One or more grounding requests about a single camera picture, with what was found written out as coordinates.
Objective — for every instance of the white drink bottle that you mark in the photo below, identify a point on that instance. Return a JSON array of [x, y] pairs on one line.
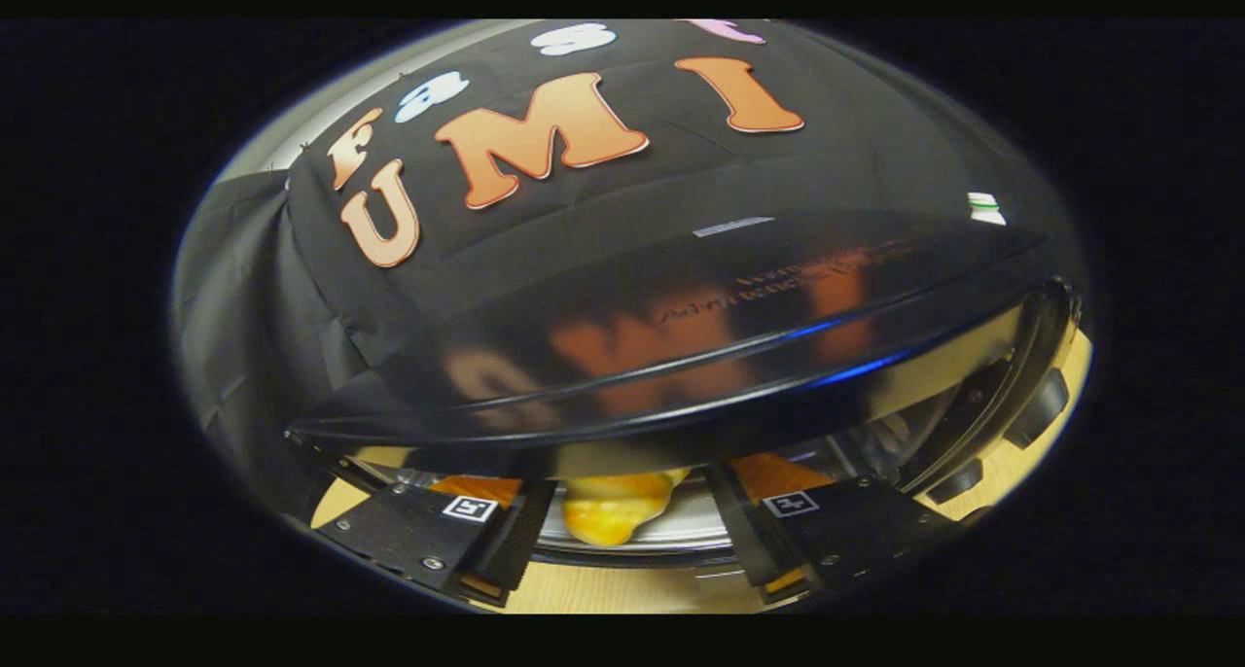
[[984, 210]]

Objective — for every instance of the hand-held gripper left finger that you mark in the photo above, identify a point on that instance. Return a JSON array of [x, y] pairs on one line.
[[515, 543]]

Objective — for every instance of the golden croissant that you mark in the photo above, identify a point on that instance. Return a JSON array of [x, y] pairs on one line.
[[613, 511]]

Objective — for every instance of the white plate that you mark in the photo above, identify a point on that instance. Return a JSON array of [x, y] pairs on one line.
[[686, 529]]

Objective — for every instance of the black toaster oven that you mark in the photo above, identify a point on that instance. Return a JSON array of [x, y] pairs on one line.
[[681, 356]]

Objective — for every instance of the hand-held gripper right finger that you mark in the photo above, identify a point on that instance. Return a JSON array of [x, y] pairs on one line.
[[744, 536]]

